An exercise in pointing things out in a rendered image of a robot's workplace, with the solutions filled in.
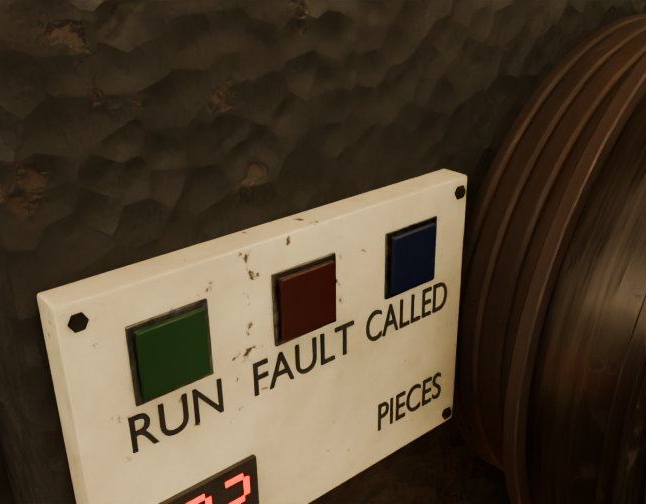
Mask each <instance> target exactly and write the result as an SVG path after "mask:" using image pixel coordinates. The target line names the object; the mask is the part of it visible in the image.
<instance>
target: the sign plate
mask: <svg viewBox="0 0 646 504"><path fill-rule="evenodd" d="M466 190H467V176H466V175H464V174H461V173H457V172H454V171H450V170H447V169H441V170H438V171H435V172H432V173H428V174H425V175H422V176H419V177H415V178H412V179H409V180H405V181H402V182H399V183H396V184H392V185H389V186H386V187H383V188H379V189H376V190H373V191H370V192H366V193H363V194H360V195H357V196H353V197H350V198H347V199H344V200H340V201H337V202H334V203H331V204H327V205H324V206H321V207H317V208H314V209H311V210H308V211H304V212H301V213H298V214H295V215H291V216H288V217H285V218H282V219H278V220H275V221H272V222H269V223H265V224H262V225H259V226H256V227H252V228H249V229H246V230H242V231H239V232H236V233H233V234H229V235H226V236H223V237H220V238H216V239H213V240H210V241H207V242H203V243H200V244H197V245H194V246H190V247H187V248H184V249H181V250H177V251H174V252H171V253H167V254H164V255H161V256H158V257H154V258H151V259H148V260H145V261H141V262H138V263H135V264H132V265H128V266H125V267H122V268H119V269H115V270H112V271H109V272H106V273H102V274H99V275H96V276H92V277H89V278H86V279H83V280H79V281H76V282H73V283H70V284H66V285H63V286H60V287H57V288H53V289H50V290H47V291H44V292H40V293H38V294H37V302H38V307H39V312H40V318H41V323H42V328H43V333H44V338H45V344H46V349H47V354H48V359H49V364H50V369H51V375H52V380H53V385H54V390H55V395H56V401H57V406H58V411H59V416H60V421H61V426H62V432H63V437H64V442H65V447H66V452H67V458H68V463H69V468H70V473H71V478H72V484H73V489H74V494H75V499H76V504H186V503H188V502H190V501H191V500H193V499H195V498H197V497H199V496H201V495H203V494H205V499H206V498H208V497H210V496H211V500H212V504H229V503H231V502H233V501H234V500H236V499H238V498H240V497H242V496H243V495H244V483H243V479H242V480H240V481H239V482H237V483H235V484H233V485H231V486H229V487H227V488H225V482H227V481H229V480H231V479H233V478H234V477H236V476H238V475H240V474H242V473H243V478H245V477H247V476H249V482H250V493H248V494H246V495H245V501H244V502H242V503H240V504H308V503H310V502H311V501H313V500H315V499H316V498H318V497H320V496H321V495H323V494H325V493H326V492H328V491H330V490H331V489H333V488H335V487H336V486H338V485H340V484H341V483H343V482H345V481H346V480H348V479H350V478H351V477H353V476H355V475H356V474H358V473H360V472H361V471H363V470H365V469H366V468H368V467H370V466H371V465H373V464H375V463H376V462H378V461H380V460H381V459H383V458H385V457H386V456H388V455H390V454H391V453H393V452H395V451H396V450H398V449H400V448H401V447H403V446H405V445H406V444H408V443H410V442H411V441H413V440H415V439H416V438H418V437H420V436H421V435H423V434H425V433H426V432H428V431H430V430H431V429H433V428H435V427H436V426H438V425H440V424H441V423H443V422H445V421H446V420H448V419H450V418H451V417H452V408H453V392H454V377H455V361H456V345H457V330H458V314H459V299H460V283H461V268H462V252H463V237H464V221H465V206H466ZM430 223H436V224H437V235H436V256H435V276H434V278H432V279H430V280H428V281H425V282H423V283H421V284H418V285H416V286H414V287H411V288H409V289H407V290H404V291H402V292H400V293H397V294H395V295H392V294H390V265H391V238H392V237H395V236H397V235H400V234H403V233H406V232H408V231H411V230H414V229H417V228H419V227H422V226H425V225H428V224H430ZM329 260H333V261H334V262H335V320H334V321H332V322H330V323H327V324H325V325H323V326H320V327H318V328H316V329H313V330H311V331H309V332H306V333H304V334H302V335H299V336H297V337H295V338H292V339H290V340H288V341H282V340H281V332H280V310H279V288H278V280H279V279H280V278H282V277H285V276H288V275H290V274H293V273H296V272H299V271H301V270H304V269H307V268H310V267H312V266H315V265H318V264H321V263H323V262H326V261H329ZM200 307H203V308H204V309H205V311H206V322H207V333H208V344H209V355H210V366H211V373H210V374H208V375H206V376H204V377H201V378H199V379H197V380H194V381H192V382H190V383H187V384H185V385H183V386H180V387H178V388H176V389H173V390H171V391H169V392H166V393H164V394H162V395H159V396H157V397H155V398H152V399H150V400H147V401H145V400H144V399H143V398H142V393H141V386H140V378H139V371H138V364H137V356H136V349H135V342H134V335H133V334H134V332H135V331H137V330H140V329H142V328H145V327H148V326H151V325H153V324H156V323H159V322H162V321H164V320H167V319H170V318H173V317H175V316H178V315H181V314H184V313H186V312H189V311H192V310H195V309H197V308H200Z"/></svg>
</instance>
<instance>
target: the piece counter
mask: <svg viewBox="0 0 646 504"><path fill-rule="evenodd" d="M242 479H243V483H244V495H243V496H242V497H240V498H238V499H236V500H234V501H233V502H231V503H229V504H240V503H242V502H244V501H245V495H246V494H248V493H250V482H249V476H247V477H245V478H243V473H242V474H240V475H238V476H236V477H234V478H233V479H231V480H229V481H227V482H225V488H227V487H229V486H231V485H233V484H235V483H237V482H239V481H240V480H242ZM203 500H205V504H212V500H211V496H210V497H208V498H206V499H205V494H203V495H201V496H199V497H197V498H195V499H193V500H191V501H190V502H188V503H186V504H198V503H200V502H202V501H203Z"/></svg>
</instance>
